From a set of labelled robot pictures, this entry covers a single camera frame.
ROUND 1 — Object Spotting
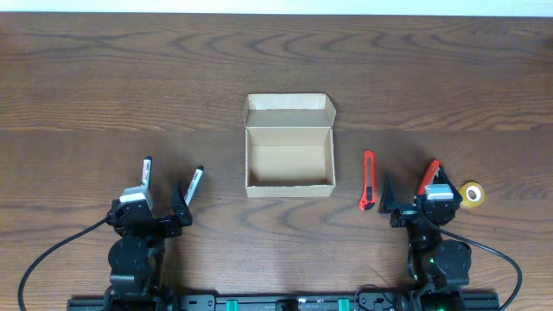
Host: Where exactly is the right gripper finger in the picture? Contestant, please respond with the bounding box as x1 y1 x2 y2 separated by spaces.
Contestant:
378 173 397 214
434 166 459 197

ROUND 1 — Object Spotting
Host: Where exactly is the red black stapler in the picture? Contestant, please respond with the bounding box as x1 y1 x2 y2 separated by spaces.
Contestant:
416 159 441 195

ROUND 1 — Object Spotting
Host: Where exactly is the red utility knife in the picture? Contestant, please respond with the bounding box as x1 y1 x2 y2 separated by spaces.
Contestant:
359 149 376 211

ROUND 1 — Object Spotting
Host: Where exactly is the yellow tape roll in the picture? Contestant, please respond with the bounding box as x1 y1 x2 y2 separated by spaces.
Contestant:
459 181 486 208

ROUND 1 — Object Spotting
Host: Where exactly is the blue capped marker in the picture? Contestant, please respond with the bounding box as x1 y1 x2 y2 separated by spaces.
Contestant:
141 156 153 188

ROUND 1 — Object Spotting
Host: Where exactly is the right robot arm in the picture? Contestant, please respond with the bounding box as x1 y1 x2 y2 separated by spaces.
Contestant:
378 160 472 310

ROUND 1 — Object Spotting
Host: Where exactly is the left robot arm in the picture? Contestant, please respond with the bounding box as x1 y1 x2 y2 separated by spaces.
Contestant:
103 182 193 311

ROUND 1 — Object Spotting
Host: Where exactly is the black capped marker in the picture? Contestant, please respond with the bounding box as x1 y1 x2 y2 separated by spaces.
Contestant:
184 166 204 206

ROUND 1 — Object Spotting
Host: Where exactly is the open cardboard box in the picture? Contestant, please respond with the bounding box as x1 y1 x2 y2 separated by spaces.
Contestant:
243 93 336 198

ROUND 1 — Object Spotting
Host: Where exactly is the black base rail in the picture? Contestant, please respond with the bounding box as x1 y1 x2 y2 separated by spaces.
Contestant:
66 292 499 311

